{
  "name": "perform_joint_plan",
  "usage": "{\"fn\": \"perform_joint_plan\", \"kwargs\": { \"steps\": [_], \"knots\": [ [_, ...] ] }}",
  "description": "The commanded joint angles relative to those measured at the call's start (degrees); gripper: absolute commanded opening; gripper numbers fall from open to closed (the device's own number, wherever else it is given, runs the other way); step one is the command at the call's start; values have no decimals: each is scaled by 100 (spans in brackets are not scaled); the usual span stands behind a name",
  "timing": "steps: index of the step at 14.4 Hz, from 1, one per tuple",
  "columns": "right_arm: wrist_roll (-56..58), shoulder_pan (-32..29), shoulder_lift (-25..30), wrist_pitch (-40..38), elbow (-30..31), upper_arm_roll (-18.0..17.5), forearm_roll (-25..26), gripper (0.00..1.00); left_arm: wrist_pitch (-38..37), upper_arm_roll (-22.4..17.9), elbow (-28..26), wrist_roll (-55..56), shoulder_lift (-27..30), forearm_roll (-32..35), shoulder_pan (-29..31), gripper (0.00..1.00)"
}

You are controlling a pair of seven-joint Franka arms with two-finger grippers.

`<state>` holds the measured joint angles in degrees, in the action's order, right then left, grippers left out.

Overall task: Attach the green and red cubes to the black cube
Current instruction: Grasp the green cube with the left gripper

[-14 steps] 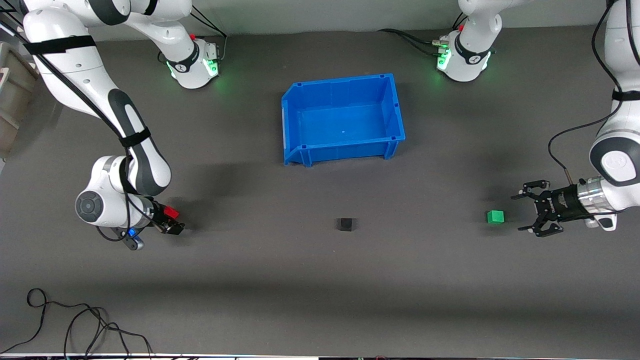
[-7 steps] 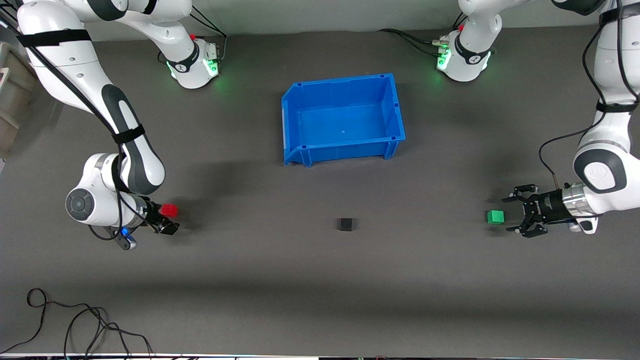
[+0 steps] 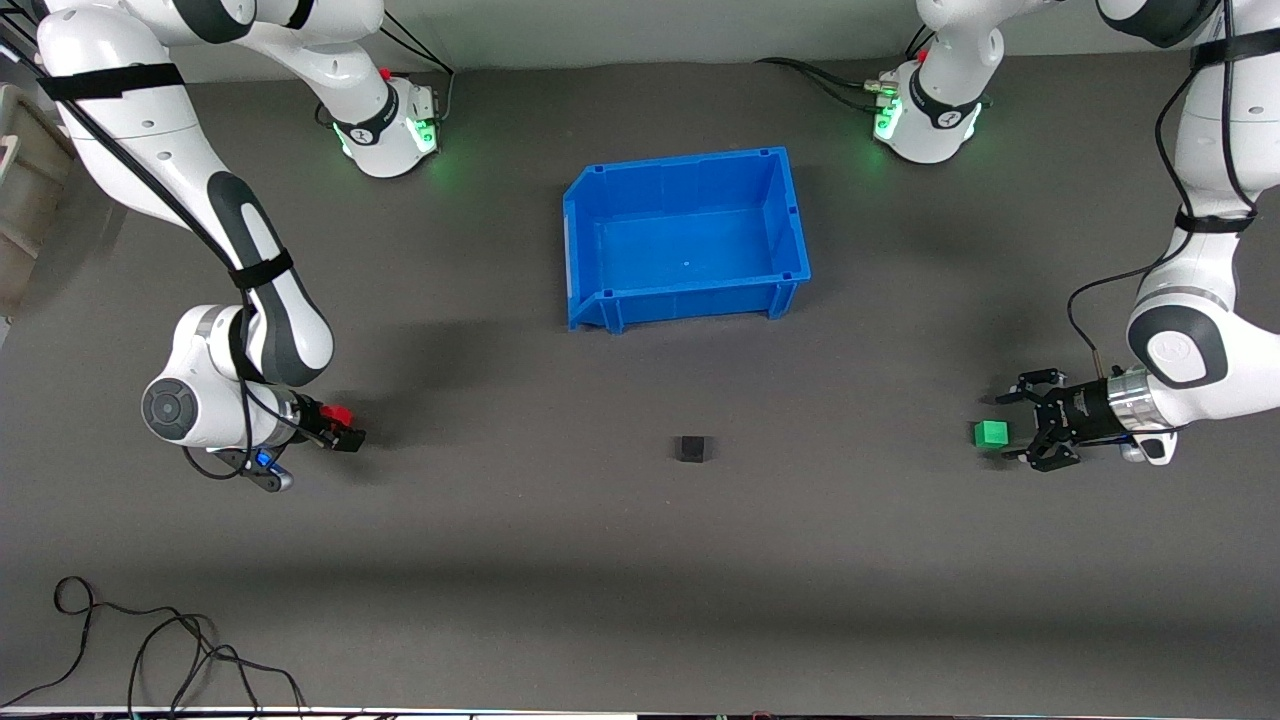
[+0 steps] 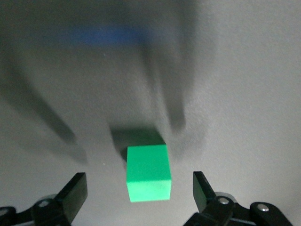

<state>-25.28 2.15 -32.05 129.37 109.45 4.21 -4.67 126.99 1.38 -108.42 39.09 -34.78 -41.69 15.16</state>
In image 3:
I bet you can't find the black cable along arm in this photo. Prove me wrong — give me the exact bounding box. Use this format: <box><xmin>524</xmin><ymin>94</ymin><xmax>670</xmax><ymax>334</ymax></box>
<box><xmin>1065</xmin><ymin>0</ymin><xmax>1263</xmax><ymax>379</ymax></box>
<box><xmin>0</xmin><ymin>20</ymin><xmax>301</xmax><ymax>481</ymax></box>

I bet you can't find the loose black floor cable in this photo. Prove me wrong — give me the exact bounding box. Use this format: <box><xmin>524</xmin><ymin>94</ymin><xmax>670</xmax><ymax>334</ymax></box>
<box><xmin>0</xmin><ymin>575</ymin><xmax>311</xmax><ymax>720</ymax></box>

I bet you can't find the black cable along right arm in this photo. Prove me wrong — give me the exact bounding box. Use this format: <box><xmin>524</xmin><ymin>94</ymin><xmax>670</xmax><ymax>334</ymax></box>
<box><xmin>0</xmin><ymin>20</ymin><xmax>301</xmax><ymax>481</ymax></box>

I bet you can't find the black left arm base cable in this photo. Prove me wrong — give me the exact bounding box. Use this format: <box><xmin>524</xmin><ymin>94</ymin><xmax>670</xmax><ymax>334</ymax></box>
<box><xmin>755</xmin><ymin>57</ymin><xmax>901</xmax><ymax>113</ymax></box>

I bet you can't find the blue plastic storage bin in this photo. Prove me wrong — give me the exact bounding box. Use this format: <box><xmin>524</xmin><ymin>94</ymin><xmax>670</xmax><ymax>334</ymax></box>
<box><xmin>562</xmin><ymin>146</ymin><xmax>813</xmax><ymax>334</ymax></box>

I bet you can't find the black right arm base cable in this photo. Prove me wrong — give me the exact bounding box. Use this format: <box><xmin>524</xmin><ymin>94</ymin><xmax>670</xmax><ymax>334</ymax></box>
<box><xmin>378</xmin><ymin>10</ymin><xmax>457</xmax><ymax>126</ymax></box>

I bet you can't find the black arm base cable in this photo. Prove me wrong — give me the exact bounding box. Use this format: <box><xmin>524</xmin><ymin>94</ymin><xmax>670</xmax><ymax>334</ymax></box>
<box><xmin>755</xmin><ymin>57</ymin><xmax>901</xmax><ymax>113</ymax></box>
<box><xmin>378</xmin><ymin>10</ymin><xmax>457</xmax><ymax>126</ymax></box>

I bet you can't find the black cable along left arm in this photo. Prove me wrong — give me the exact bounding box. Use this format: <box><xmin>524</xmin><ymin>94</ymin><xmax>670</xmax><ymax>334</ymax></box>
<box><xmin>1065</xmin><ymin>0</ymin><xmax>1263</xmax><ymax>379</ymax></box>

